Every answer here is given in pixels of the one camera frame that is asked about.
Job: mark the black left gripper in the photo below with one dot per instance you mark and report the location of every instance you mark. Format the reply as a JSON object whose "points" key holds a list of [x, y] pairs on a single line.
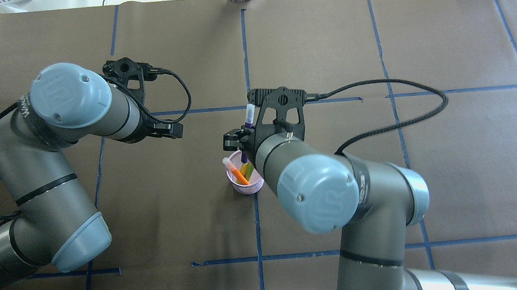
{"points": [[145, 130]]}

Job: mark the yellow highlighter pen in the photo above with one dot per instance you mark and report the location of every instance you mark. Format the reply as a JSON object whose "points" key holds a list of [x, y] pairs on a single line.
{"points": [[247, 169]]}

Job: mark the orange highlighter pen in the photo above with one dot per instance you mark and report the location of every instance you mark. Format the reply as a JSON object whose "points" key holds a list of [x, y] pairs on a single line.
{"points": [[234, 172]]}

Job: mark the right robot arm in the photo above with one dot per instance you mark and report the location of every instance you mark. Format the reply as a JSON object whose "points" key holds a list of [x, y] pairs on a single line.
{"points": [[371, 203]]}

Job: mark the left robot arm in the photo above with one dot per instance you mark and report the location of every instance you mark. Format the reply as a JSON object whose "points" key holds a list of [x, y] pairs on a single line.
{"points": [[56, 222]]}

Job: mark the pink mesh pen holder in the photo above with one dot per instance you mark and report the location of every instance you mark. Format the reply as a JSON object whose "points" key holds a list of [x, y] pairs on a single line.
{"points": [[255, 183]]}

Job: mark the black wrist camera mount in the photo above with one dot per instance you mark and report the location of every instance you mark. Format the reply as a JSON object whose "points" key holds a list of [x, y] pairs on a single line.
{"points": [[132, 75]]}

